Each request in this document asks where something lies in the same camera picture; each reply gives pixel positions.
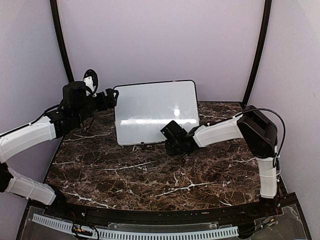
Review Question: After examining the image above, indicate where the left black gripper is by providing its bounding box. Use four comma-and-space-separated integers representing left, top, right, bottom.
74, 88, 119, 124

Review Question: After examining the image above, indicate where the white whiteboard with black frame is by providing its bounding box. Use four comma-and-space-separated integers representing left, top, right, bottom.
114, 80, 199, 146

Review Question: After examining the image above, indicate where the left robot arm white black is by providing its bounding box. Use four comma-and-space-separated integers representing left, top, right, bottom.
0, 86, 119, 218

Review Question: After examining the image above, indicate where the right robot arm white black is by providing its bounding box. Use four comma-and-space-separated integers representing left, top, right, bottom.
160, 105, 279, 217

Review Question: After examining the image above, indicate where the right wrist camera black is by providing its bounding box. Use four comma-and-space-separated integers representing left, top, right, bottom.
160, 120, 188, 141

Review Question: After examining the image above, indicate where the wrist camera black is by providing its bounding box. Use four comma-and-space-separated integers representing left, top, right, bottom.
62, 81, 87, 108
160, 120, 188, 141

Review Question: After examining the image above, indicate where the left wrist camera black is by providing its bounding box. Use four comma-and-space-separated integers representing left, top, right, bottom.
62, 81, 87, 108

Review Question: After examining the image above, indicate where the white slotted cable duct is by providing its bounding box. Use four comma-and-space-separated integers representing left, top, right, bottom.
32, 213, 239, 240

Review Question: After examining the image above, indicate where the left black frame post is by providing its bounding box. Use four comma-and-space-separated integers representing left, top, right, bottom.
49, 0, 74, 83

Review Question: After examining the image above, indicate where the black frame post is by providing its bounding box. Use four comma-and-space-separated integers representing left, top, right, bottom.
49, 0, 74, 83
240, 0, 272, 109

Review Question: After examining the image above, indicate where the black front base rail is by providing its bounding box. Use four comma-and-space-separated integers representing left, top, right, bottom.
19, 192, 306, 232

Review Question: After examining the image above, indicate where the right black frame post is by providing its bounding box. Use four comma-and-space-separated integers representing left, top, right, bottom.
240, 0, 272, 109

